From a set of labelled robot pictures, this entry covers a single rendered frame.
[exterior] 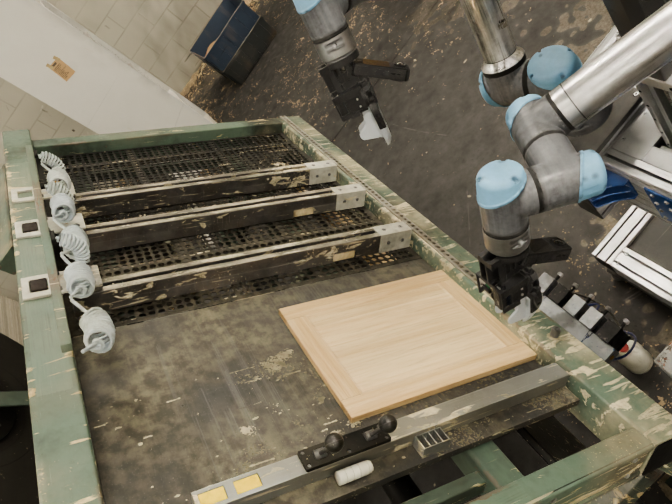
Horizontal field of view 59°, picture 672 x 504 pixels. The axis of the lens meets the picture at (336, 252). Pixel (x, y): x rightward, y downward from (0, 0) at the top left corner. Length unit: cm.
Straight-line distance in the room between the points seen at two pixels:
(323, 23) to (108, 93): 393
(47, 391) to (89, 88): 378
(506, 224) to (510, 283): 14
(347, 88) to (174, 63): 536
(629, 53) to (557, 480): 82
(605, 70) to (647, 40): 7
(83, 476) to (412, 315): 94
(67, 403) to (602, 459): 112
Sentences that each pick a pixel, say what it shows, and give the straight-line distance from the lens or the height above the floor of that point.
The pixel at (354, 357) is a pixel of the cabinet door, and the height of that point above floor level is 125.
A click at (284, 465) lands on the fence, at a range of 127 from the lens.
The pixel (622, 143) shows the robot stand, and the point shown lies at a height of 95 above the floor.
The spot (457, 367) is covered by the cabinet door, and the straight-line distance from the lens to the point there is 157.
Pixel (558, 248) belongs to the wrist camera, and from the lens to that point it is 111.
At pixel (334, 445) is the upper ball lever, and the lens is 116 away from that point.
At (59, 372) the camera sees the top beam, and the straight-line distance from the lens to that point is 144.
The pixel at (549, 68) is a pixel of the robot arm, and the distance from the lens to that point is 162.
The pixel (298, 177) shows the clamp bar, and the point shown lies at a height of 104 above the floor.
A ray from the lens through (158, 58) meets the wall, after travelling 649.
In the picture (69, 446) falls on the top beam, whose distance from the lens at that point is 128.
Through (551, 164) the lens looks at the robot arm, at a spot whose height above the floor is 162.
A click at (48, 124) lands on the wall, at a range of 651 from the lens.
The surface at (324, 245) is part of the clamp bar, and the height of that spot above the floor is 118.
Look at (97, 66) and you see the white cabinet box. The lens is 495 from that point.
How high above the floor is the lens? 238
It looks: 41 degrees down
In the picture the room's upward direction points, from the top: 58 degrees counter-clockwise
